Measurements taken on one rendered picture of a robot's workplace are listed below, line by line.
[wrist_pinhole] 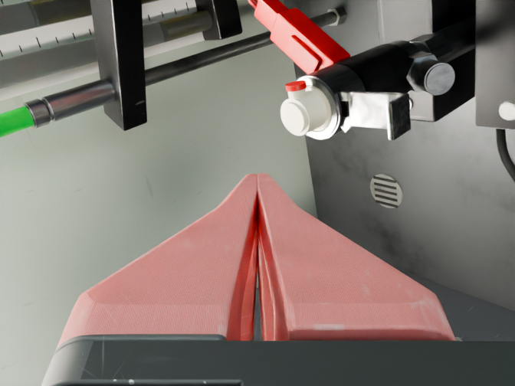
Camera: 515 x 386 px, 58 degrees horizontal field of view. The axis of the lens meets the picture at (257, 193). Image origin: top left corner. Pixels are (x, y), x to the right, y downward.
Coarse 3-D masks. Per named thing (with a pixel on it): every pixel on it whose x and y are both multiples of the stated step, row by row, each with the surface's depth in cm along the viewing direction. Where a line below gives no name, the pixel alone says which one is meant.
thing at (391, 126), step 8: (400, 96) 16; (392, 104) 16; (400, 104) 16; (392, 112) 16; (400, 112) 17; (392, 120) 16; (400, 120) 17; (392, 128) 16; (400, 128) 17; (392, 136) 17
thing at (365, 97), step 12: (348, 96) 18; (360, 96) 18; (372, 96) 18; (384, 96) 17; (396, 96) 17; (408, 96) 17; (360, 108) 18; (372, 108) 18; (384, 108) 17; (408, 108) 17; (348, 120) 19; (360, 120) 18; (372, 120) 18; (384, 120) 18; (408, 120) 17
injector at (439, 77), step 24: (456, 24) 26; (384, 48) 22; (408, 48) 22; (432, 48) 24; (456, 48) 25; (336, 72) 19; (360, 72) 20; (384, 72) 20; (408, 72) 21; (432, 72) 20; (336, 96) 19; (336, 120) 19
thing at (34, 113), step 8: (24, 104) 31; (32, 104) 30; (40, 104) 31; (8, 112) 30; (16, 112) 30; (24, 112) 30; (32, 112) 30; (40, 112) 30; (48, 112) 31; (0, 120) 29; (8, 120) 30; (16, 120) 30; (24, 120) 30; (32, 120) 30; (40, 120) 31; (48, 120) 31; (0, 128) 29; (8, 128) 30; (16, 128) 30; (24, 128) 30; (0, 136) 30
